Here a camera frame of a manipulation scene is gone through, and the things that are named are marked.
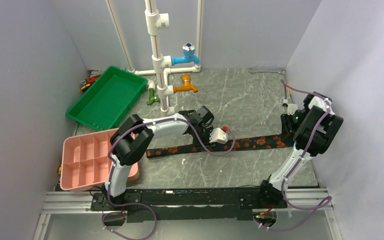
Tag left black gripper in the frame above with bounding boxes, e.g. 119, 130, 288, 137
192, 125, 216, 152

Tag dark floral necktie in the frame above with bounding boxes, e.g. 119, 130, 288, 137
145, 134, 294, 159

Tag green plastic tray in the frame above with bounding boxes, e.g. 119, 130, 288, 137
65, 66, 148, 131

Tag pink compartment organizer box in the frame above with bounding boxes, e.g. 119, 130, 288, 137
59, 128, 140, 193

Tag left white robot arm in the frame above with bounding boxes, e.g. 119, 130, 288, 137
103, 106, 214, 210

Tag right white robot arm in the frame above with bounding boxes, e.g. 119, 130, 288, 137
255, 92, 344, 208

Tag silver wrench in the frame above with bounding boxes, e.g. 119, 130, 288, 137
248, 67, 286, 75

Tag orange faucet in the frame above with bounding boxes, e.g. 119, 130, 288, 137
173, 73, 199, 93

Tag green faucet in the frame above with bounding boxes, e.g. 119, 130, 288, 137
146, 81, 161, 106

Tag blue faucet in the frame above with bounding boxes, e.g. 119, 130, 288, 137
171, 42, 201, 66

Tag white pvc pipe assembly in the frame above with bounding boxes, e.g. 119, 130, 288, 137
105, 0, 203, 117

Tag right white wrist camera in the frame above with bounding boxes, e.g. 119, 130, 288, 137
282, 99, 298, 116

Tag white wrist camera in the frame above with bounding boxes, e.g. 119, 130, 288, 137
282, 99, 298, 116
209, 127, 228, 144

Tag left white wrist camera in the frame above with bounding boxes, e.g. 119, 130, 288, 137
209, 127, 228, 144

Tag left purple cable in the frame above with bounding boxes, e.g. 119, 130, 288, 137
100, 117, 237, 240

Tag purple cable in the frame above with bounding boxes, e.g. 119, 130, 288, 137
253, 78, 333, 232
100, 117, 237, 240

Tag aluminium frame rail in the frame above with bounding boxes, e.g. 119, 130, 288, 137
32, 188, 345, 240

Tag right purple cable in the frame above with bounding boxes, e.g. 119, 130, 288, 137
253, 78, 333, 232

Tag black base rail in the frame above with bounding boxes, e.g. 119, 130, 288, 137
90, 186, 287, 223

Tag red handled pliers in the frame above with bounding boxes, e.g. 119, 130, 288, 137
80, 74, 101, 93

